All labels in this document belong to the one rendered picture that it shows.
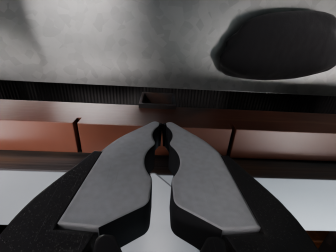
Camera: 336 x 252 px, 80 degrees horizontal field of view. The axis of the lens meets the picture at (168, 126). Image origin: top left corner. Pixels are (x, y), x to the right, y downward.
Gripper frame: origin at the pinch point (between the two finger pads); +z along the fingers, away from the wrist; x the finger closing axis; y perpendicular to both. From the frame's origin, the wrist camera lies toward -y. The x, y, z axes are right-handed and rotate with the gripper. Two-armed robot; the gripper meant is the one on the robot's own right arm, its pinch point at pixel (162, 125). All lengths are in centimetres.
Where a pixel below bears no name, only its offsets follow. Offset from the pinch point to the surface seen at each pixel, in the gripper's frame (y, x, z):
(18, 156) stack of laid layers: 9.0, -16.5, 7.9
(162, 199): 12.8, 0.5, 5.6
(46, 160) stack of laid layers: 9.0, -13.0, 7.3
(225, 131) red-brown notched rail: 5.0, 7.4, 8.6
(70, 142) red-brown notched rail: 7.2, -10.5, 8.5
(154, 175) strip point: 9.2, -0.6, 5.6
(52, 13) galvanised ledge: -6.0, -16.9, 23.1
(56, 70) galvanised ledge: 2.5, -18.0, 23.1
